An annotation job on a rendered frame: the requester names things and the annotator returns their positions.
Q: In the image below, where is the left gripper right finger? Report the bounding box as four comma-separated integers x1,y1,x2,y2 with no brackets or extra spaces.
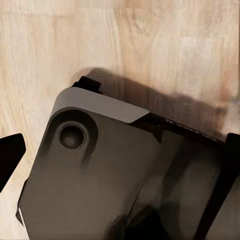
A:
224,133,240,173

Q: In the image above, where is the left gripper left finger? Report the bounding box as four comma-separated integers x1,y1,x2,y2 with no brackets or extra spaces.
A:
0,133,26,193

